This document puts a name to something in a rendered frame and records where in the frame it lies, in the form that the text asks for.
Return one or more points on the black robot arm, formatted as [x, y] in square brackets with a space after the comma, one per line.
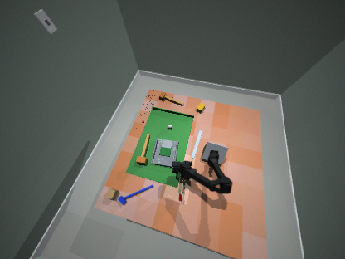
[188, 172]

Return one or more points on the blue golf putter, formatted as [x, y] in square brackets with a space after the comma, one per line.
[123, 201]

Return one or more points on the green mat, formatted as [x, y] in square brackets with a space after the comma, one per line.
[157, 127]

